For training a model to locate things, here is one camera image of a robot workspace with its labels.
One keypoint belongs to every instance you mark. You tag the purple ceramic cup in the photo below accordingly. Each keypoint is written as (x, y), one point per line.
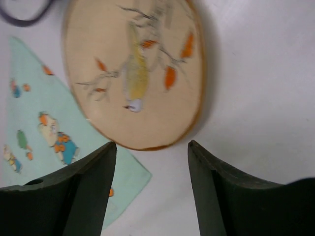
(24, 13)

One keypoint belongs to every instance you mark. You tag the mint green cartoon cloth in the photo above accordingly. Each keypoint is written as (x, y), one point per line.
(45, 129)

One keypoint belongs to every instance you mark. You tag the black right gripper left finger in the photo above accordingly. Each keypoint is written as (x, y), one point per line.
(71, 201)

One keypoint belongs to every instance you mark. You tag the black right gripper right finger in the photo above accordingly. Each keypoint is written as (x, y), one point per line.
(230, 202)

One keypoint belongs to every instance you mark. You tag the beige patterned plate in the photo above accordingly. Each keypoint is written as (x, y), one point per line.
(136, 68)

